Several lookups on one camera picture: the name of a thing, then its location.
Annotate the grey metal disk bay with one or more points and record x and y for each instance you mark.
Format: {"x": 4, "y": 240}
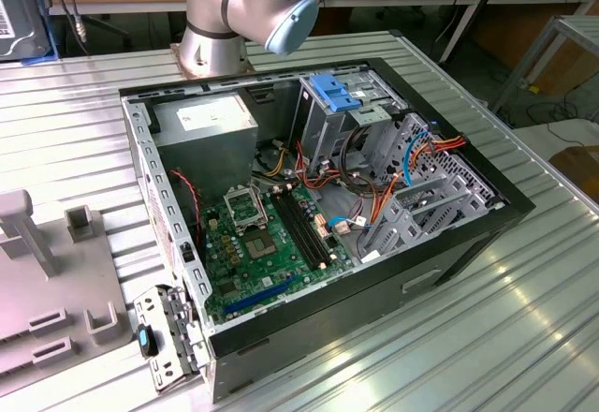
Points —
{"x": 402, "y": 239}

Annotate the black RAM slot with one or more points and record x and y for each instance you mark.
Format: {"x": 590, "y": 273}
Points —
{"x": 316, "y": 229}
{"x": 300, "y": 229}
{"x": 293, "y": 229}
{"x": 308, "y": 229}

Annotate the grey metal drive cage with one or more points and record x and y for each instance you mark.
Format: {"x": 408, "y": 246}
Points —
{"x": 323, "y": 126}

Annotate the CPU socket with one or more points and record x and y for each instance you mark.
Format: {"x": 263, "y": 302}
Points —
{"x": 259, "y": 245}

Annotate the green motherboard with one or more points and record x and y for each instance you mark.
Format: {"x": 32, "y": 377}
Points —
{"x": 285, "y": 262}

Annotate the grey power supply unit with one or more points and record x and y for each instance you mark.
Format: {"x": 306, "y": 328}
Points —
{"x": 206, "y": 159}

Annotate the blue plastic drive latch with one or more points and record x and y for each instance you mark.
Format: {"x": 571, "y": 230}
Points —
{"x": 334, "y": 93}

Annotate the blue expansion slot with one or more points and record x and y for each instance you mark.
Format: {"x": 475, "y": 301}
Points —
{"x": 259, "y": 296}

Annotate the black open PC case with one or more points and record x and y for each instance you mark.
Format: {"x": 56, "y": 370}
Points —
{"x": 327, "y": 318}

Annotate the black latch with blue tab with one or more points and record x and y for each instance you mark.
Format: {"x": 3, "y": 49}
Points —
{"x": 147, "y": 339}

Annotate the grey parts rack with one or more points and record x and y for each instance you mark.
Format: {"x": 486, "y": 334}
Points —
{"x": 47, "y": 281}

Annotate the brown cardboard box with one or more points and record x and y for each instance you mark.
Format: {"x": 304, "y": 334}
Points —
{"x": 578, "y": 168}

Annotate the brown arm base plate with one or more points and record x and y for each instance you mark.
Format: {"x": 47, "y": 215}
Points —
{"x": 177, "y": 58}

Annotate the grey metal slot bracket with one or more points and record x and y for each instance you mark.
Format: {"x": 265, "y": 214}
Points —
{"x": 161, "y": 374}

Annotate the grey metal frame table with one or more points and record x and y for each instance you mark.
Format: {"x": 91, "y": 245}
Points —
{"x": 580, "y": 23}

